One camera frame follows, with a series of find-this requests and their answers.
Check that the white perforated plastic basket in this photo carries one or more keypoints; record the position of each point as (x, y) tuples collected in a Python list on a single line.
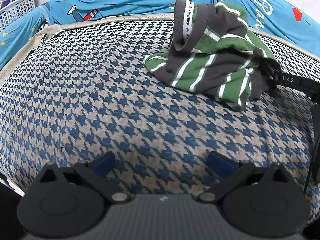
[(17, 11)]

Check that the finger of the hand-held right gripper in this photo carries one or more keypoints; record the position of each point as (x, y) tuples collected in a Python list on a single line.
[(295, 82)]

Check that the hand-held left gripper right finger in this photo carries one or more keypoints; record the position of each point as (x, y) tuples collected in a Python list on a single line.
[(220, 165)]

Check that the blue beige houndstooth mat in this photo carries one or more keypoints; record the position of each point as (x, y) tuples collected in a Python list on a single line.
[(100, 92)]

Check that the green grey striped shirt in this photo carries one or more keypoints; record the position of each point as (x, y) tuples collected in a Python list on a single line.
[(200, 67)]

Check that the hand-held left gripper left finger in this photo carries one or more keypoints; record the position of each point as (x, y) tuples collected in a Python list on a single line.
[(103, 164)]

